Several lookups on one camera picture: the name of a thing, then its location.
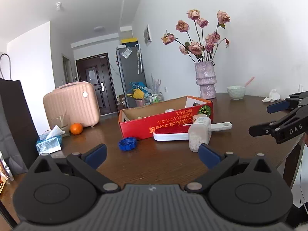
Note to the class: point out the pale green bowl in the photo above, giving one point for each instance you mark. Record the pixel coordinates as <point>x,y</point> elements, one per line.
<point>236,92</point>

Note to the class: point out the dark brown door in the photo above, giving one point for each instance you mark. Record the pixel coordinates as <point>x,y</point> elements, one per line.
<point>96,70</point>

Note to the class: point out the yellow box on refrigerator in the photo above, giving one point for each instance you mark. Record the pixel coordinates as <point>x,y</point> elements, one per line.
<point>129,40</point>

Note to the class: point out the grey refrigerator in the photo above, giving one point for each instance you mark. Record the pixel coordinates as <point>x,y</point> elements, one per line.
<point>131,69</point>

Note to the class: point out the pink textured vase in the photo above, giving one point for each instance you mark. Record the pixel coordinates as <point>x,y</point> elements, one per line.
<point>206,79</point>

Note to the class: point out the red cardboard box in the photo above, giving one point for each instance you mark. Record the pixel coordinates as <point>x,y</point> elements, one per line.
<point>141,122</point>

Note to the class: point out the yellow watering can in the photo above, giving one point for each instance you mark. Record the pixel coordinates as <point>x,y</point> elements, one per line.
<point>137,94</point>

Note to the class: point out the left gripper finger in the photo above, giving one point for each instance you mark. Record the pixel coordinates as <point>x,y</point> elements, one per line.
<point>264,129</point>

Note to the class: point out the white lint brush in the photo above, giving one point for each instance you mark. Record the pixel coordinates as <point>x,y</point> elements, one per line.
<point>183,132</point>

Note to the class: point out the black paper bag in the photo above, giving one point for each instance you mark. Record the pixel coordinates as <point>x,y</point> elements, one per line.
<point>18,133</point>

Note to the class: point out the white plastic pill jar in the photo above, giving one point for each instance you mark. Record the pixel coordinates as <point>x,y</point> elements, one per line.
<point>199,132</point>

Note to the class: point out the orange fruit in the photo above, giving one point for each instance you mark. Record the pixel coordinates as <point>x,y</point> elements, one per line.
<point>76,128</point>

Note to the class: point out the blue tissue pack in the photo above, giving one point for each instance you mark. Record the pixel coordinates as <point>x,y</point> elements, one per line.
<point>50,141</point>

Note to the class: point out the white ridged cap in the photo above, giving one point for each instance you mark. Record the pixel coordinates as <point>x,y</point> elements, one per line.
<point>169,110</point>

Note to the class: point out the blue gear-shaped cap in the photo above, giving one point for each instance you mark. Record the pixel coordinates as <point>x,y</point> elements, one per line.
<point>128,144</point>

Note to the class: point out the clear glass cup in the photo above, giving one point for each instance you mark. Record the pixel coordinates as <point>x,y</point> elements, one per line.
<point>63,122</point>

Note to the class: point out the dried pink roses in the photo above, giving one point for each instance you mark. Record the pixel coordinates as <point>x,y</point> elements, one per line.
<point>203,49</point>

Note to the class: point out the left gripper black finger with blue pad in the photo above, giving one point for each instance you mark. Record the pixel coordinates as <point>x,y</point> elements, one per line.
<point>77,173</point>
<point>224,165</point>

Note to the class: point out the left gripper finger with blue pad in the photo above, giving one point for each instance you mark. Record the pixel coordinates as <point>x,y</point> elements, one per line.
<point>286,104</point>

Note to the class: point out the pink suitcase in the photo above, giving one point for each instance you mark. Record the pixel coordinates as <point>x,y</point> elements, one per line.
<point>77,100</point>

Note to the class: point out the crumpled white tissue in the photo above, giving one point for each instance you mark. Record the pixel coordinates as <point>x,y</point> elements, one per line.
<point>273,96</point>

